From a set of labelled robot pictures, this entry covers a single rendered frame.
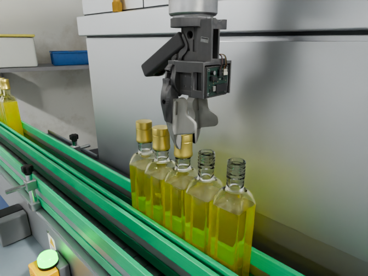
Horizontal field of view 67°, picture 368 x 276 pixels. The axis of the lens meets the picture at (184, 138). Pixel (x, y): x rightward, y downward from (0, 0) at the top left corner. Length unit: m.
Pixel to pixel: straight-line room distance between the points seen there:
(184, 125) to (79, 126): 2.92
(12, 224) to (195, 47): 0.75
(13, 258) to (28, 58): 1.91
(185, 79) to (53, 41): 2.79
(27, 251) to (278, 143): 0.76
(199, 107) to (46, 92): 2.80
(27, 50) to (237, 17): 2.21
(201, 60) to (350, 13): 0.22
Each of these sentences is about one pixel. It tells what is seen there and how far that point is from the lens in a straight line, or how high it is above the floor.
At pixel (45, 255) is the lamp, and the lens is 0.77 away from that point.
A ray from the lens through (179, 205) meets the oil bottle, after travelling 0.54.
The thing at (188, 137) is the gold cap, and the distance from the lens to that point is 0.50.
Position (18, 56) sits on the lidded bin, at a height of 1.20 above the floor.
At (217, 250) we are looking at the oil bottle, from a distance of 0.52.
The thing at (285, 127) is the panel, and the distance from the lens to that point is 0.53.
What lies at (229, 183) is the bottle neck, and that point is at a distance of 0.46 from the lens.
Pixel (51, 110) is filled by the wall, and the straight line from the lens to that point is 3.26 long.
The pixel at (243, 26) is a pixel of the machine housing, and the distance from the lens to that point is 0.56.
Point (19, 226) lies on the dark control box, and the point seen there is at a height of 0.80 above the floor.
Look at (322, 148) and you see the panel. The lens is 0.51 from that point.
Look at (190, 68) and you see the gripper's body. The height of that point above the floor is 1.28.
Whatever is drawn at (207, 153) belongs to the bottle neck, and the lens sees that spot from 0.49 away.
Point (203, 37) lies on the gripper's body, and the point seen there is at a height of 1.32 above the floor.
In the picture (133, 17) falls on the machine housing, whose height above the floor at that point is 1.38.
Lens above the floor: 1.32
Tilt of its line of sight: 19 degrees down
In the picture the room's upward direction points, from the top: straight up
